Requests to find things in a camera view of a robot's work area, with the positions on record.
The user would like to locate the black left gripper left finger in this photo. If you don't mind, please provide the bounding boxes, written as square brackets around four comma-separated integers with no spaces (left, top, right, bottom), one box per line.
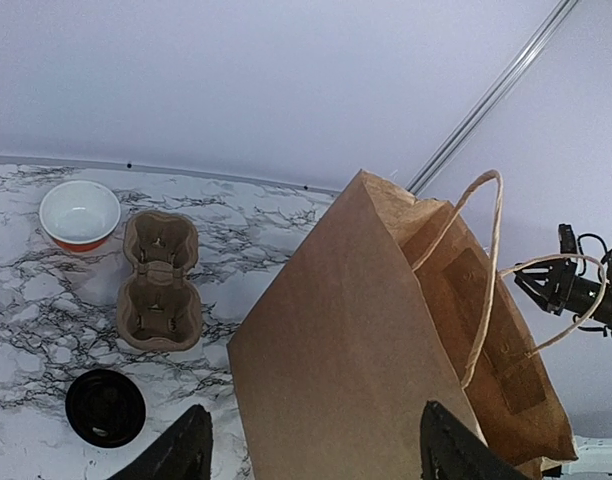
[109,404,213,480]

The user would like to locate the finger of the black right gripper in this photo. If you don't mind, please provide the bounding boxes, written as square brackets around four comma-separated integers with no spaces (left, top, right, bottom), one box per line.
[514,258,576,315]

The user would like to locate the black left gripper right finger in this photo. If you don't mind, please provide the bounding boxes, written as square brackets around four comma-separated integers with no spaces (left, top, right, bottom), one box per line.
[420,400,527,480]

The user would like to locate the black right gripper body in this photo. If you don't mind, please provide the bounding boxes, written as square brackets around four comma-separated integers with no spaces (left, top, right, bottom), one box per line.
[555,224,612,337]

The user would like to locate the brown paper bag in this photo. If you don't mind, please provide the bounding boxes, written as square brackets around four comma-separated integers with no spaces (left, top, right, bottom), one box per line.
[228,172,577,479]

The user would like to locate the black lid stack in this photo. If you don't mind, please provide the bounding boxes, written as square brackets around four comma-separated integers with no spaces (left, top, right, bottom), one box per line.
[65,369,146,449]

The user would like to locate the brown pulp cup carrier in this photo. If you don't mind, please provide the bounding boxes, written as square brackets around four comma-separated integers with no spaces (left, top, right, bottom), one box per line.
[116,210,203,352]

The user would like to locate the red white paper cup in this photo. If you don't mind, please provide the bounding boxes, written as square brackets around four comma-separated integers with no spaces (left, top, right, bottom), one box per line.
[38,180,121,253]

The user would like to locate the aluminium right frame post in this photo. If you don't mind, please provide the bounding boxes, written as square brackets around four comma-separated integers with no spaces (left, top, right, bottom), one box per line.
[406,0,579,195]

